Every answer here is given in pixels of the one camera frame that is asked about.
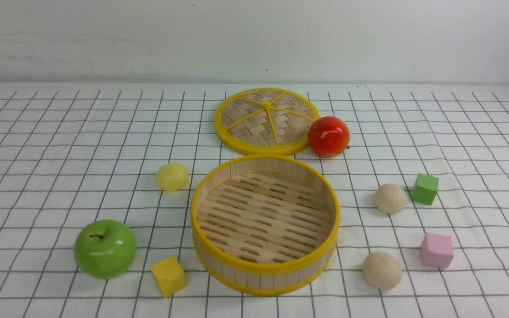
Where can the yellow bun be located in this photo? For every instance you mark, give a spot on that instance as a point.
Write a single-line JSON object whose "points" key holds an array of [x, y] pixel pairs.
{"points": [[172, 177]]}

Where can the beige bun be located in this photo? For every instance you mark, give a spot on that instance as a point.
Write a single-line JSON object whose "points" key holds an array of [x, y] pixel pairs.
{"points": [[390, 199], [381, 270]]}

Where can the woven bamboo steamer lid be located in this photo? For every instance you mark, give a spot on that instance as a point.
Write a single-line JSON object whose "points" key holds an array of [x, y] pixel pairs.
{"points": [[265, 121]]}

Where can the bamboo steamer tray yellow rim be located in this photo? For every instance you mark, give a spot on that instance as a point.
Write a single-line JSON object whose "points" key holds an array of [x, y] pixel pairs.
{"points": [[265, 225]]}

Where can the red tomato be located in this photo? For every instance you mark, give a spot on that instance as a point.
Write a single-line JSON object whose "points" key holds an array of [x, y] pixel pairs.
{"points": [[328, 137]]}

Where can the yellow cube block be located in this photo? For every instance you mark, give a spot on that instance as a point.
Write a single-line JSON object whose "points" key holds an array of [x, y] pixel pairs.
{"points": [[169, 276]]}

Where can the green apple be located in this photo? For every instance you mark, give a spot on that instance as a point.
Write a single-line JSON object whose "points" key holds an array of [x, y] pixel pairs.
{"points": [[105, 249]]}

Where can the green cube block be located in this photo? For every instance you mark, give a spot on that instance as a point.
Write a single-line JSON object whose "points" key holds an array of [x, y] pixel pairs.
{"points": [[425, 189]]}

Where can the white grid tablecloth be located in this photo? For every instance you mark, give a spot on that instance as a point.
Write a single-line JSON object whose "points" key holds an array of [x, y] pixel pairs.
{"points": [[74, 154]]}

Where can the pink cube block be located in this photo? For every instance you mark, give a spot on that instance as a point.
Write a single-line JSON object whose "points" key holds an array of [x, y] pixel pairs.
{"points": [[436, 250]]}

